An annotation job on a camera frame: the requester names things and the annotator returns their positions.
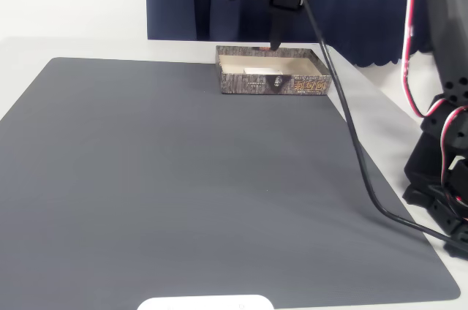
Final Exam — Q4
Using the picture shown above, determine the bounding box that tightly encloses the small white block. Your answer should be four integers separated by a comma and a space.
243, 67, 282, 75

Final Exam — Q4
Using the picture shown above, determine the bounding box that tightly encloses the bark print cardboard box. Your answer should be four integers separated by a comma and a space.
215, 45, 333, 97

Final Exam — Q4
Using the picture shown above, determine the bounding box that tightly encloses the dark blue curtain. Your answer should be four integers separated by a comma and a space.
144, 0, 468, 69

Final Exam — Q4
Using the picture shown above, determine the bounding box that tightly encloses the grey textured mat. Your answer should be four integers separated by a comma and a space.
0, 56, 461, 306

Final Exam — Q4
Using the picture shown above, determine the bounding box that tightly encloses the white rounded device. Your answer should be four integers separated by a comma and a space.
137, 294, 275, 310

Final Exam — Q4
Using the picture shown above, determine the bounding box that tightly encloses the red white servo wire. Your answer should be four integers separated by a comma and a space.
400, 0, 449, 118
439, 105, 468, 212

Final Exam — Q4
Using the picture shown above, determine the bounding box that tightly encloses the thick black camera cable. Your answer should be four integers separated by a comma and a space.
233, 0, 468, 252

